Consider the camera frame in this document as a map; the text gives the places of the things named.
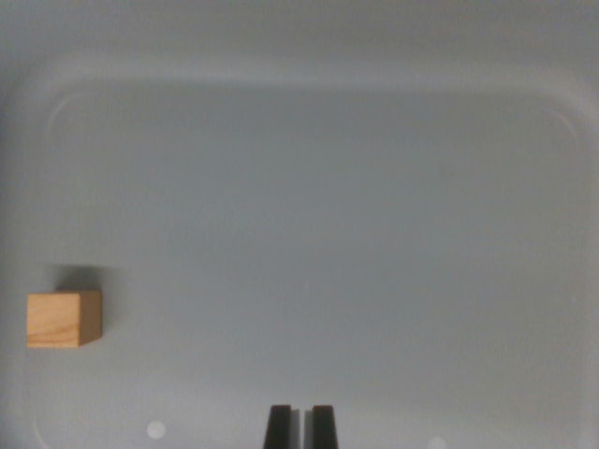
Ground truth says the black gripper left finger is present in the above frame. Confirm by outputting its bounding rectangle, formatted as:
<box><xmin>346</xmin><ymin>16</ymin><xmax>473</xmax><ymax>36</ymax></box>
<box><xmin>263</xmin><ymin>404</ymin><xmax>302</xmax><ymax>449</ymax></box>

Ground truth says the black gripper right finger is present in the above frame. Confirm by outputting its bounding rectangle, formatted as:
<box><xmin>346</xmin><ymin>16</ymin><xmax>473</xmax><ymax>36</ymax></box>
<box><xmin>303</xmin><ymin>404</ymin><xmax>340</xmax><ymax>449</ymax></box>

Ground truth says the white plastic tray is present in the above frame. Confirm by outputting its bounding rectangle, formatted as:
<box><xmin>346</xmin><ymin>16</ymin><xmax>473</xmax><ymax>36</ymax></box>
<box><xmin>0</xmin><ymin>0</ymin><xmax>599</xmax><ymax>449</ymax></box>

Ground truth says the wooden cube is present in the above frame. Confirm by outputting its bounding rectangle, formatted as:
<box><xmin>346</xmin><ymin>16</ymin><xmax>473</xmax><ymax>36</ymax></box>
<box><xmin>26</xmin><ymin>289</ymin><xmax>104</xmax><ymax>349</ymax></box>

